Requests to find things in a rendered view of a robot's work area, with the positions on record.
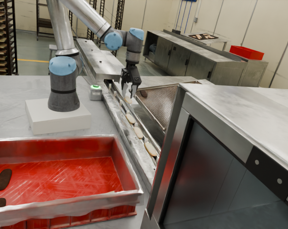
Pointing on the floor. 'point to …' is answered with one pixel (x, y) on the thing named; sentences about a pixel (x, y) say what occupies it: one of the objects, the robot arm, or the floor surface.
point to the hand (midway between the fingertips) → (128, 97)
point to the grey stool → (52, 51)
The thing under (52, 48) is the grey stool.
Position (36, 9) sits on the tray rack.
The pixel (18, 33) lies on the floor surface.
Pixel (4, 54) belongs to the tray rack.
